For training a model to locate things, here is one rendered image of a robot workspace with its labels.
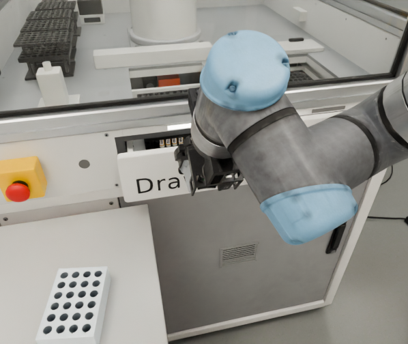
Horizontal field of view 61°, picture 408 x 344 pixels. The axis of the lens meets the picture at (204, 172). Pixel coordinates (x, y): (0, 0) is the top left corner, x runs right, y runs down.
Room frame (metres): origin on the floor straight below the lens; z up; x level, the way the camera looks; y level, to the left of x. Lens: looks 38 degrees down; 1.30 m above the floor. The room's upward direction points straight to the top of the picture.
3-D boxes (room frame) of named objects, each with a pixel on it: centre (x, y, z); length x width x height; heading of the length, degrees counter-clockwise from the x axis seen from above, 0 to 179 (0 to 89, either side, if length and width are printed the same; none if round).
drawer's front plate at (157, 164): (0.55, 0.02, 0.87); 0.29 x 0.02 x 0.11; 103
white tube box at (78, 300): (0.31, 0.21, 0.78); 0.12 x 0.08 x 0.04; 3
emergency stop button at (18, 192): (0.48, 0.34, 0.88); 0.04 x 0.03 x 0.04; 103
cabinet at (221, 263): (1.08, 0.09, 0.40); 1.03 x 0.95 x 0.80; 103
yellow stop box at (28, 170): (0.51, 0.35, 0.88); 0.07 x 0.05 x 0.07; 103
